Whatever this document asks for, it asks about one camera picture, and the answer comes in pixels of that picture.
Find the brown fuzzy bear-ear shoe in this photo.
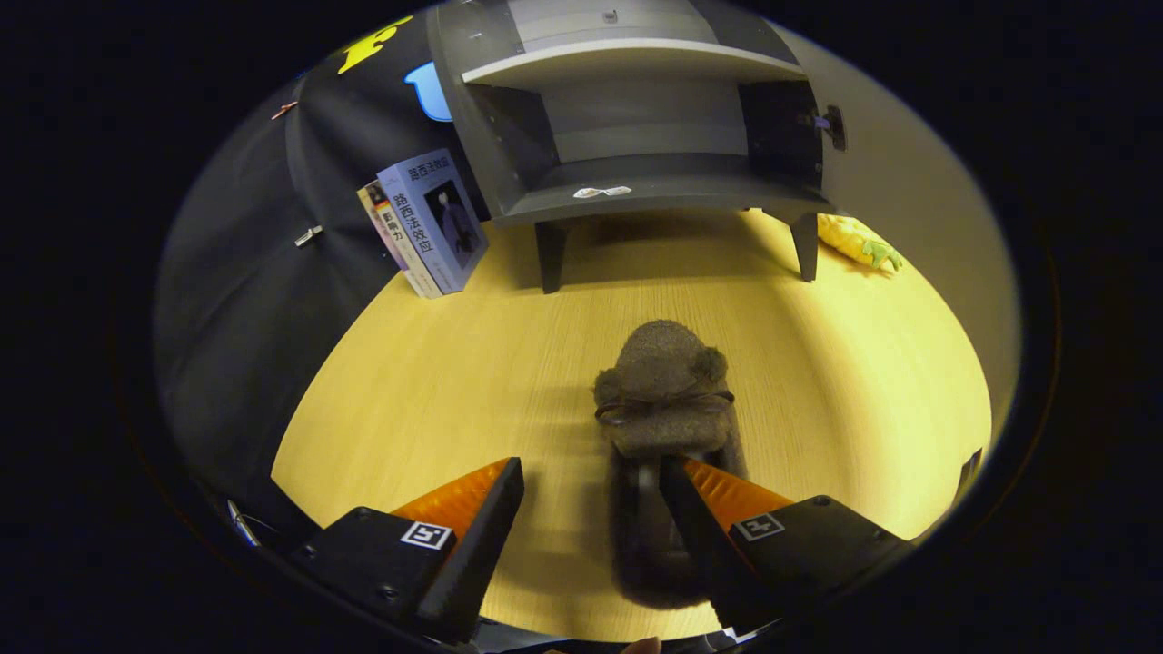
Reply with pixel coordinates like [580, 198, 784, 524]
[592, 318, 750, 611]

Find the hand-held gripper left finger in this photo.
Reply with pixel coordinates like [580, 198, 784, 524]
[289, 457, 526, 644]

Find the dark grey shoe cabinet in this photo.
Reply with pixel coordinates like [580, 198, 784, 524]
[427, 0, 846, 294]

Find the black backdrop cloth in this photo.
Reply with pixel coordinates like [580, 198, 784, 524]
[154, 9, 492, 546]

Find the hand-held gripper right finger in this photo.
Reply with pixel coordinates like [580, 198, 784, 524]
[659, 454, 914, 637]

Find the blue book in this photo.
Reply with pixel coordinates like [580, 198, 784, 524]
[377, 148, 490, 296]

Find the yellow plush toy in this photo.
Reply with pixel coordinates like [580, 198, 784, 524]
[816, 213, 906, 273]

